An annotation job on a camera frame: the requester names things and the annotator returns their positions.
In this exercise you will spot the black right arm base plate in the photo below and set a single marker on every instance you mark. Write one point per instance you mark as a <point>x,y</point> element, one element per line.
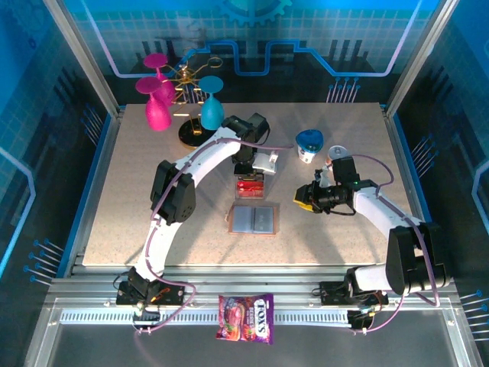
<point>329,293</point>

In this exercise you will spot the pink can with silver lid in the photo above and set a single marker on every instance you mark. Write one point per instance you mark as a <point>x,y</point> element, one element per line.
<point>339,151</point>

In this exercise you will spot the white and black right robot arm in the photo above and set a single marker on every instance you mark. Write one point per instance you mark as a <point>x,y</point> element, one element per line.
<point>382,214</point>

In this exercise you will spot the clear acrylic card stand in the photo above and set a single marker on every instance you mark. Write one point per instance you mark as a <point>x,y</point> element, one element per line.
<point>249,198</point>

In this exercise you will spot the aluminium table edge rail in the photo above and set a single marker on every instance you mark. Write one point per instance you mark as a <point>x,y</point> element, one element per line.
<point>107,153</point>
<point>400,153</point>

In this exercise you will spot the white cup with blue lid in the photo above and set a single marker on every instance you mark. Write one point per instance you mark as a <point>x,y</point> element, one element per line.
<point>307,149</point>

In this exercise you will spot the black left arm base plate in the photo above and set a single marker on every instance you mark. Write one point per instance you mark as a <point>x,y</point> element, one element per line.
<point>177,300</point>

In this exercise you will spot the long aluminium base rail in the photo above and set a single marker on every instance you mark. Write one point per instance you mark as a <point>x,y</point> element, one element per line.
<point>248,283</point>

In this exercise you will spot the tan leather card holder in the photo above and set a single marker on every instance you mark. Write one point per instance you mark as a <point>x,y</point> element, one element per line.
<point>252,219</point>

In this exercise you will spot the aluminium frame post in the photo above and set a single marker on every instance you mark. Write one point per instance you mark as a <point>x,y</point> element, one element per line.
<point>84,65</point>
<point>416,65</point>

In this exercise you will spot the black connector box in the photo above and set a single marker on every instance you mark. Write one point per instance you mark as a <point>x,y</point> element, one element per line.
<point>149,316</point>
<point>359,321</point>

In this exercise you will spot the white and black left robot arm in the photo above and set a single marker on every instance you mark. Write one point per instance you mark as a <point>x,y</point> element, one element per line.
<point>206,156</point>

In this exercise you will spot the pink plastic wine glass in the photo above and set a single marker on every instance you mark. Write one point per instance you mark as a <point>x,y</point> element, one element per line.
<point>156,60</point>
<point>157,114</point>

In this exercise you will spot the purple Fox's candy bag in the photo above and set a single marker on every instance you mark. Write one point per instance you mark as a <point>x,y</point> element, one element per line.
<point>246,317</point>

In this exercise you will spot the teal plastic wine glass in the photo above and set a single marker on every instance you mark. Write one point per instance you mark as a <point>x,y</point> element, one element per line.
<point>212,114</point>

